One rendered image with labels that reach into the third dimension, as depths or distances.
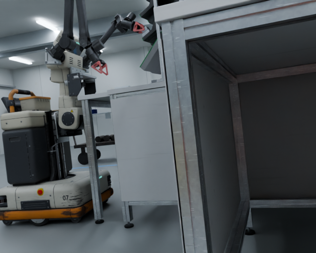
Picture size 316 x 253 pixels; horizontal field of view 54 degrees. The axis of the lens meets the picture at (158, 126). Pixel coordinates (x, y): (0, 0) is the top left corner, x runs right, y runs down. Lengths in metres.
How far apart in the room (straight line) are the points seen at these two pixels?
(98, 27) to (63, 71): 6.70
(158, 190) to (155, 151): 0.23
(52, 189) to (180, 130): 1.73
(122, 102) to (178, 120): 1.29
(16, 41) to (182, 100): 9.79
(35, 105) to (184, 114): 1.99
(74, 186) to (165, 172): 0.68
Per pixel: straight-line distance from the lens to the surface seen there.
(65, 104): 2.38
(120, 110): 1.91
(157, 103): 1.81
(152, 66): 2.19
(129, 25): 2.30
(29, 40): 10.08
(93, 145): 2.11
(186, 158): 0.63
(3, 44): 10.59
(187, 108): 0.62
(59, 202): 2.26
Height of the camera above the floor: 0.63
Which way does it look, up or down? 1 degrees down
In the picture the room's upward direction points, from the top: 6 degrees counter-clockwise
